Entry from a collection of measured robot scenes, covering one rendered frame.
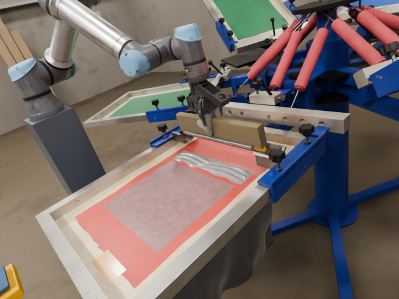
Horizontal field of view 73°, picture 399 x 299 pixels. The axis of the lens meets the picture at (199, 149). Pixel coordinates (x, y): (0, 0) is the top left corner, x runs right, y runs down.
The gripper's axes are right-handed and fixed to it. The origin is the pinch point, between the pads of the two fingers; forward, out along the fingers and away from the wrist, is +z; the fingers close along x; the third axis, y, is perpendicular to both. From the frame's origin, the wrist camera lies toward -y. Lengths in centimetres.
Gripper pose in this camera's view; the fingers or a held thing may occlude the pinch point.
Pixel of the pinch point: (215, 130)
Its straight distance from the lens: 96.4
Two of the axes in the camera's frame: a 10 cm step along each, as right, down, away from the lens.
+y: -6.6, -2.0, 7.2
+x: -7.1, 4.8, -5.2
